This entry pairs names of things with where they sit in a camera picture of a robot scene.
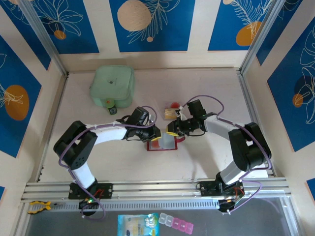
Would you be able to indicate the white pink pill organizer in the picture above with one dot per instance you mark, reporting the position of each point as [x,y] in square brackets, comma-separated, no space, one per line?
[176,222]

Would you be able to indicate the red card holder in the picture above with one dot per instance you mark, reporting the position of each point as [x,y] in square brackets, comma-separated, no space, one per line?
[167,143]

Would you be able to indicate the aluminium corner post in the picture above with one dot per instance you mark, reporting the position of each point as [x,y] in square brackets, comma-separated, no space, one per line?
[262,32]
[41,32]

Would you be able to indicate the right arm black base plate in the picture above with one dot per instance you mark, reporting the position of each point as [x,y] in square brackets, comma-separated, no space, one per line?
[206,189]

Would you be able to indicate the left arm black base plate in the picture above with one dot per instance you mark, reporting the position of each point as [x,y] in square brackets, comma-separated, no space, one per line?
[109,189]

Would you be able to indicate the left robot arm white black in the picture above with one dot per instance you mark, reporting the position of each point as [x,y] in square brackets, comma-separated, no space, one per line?
[110,134]

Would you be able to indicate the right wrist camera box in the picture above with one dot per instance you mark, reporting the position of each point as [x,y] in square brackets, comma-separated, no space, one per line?
[180,114]

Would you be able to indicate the aluminium side rail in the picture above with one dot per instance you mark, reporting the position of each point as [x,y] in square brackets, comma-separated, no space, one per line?
[58,105]
[247,93]

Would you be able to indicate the yellow black pliers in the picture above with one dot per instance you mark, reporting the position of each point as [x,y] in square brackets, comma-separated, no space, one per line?
[39,206]

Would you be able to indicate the mint green zip pouch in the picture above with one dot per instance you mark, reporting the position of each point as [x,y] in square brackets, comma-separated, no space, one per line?
[112,83]

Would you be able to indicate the aluminium mounting rail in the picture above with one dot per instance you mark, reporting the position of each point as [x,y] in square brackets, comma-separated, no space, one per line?
[160,189]

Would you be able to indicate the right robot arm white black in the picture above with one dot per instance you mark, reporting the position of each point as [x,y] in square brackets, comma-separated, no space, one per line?
[248,150]

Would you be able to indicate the blue snack packet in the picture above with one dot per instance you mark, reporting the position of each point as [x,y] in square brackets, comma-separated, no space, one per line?
[137,225]

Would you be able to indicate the gold credit card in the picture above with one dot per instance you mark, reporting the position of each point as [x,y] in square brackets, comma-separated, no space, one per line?
[169,113]

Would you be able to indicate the clear plastic card sleeve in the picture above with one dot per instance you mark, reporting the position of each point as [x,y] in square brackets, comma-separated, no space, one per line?
[167,104]

